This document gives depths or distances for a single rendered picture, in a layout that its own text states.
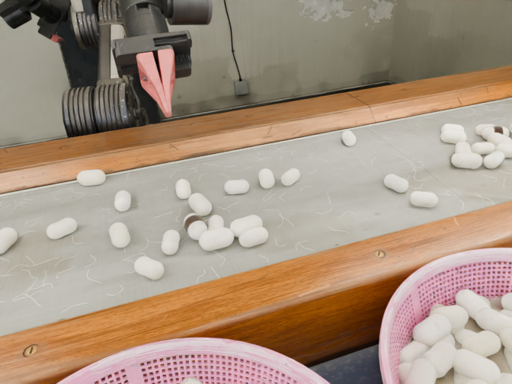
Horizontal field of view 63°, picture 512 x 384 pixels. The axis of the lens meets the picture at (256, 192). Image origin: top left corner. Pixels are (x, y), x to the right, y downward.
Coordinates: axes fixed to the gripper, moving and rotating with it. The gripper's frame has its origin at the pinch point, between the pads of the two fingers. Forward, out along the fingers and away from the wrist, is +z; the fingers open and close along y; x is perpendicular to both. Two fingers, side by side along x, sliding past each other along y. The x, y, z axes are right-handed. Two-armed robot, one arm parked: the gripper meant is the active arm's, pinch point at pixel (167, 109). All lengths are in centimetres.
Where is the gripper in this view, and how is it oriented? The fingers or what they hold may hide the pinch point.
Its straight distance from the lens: 55.9
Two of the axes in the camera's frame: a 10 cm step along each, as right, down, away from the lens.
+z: 2.8, 9.2, -2.8
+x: -1.6, 3.3, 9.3
